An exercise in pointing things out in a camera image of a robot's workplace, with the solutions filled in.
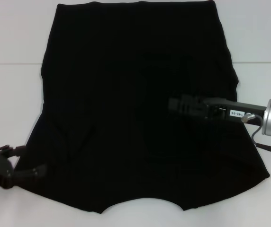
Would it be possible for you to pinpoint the black t-shirt with white print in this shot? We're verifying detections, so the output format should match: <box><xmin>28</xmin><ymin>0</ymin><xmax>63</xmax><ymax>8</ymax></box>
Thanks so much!
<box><xmin>17</xmin><ymin>0</ymin><xmax>271</xmax><ymax>209</ymax></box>

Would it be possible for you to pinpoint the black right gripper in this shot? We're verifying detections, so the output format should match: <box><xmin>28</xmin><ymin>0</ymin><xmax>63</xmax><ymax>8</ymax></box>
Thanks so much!
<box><xmin>168</xmin><ymin>94</ymin><xmax>268</xmax><ymax>124</ymax></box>

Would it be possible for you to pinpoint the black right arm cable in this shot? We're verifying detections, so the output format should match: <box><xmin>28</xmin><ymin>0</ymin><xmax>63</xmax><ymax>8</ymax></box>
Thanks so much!
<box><xmin>241</xmin><ymin>113</ymin><xmax>271</xmax><ymax>158</ymax></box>

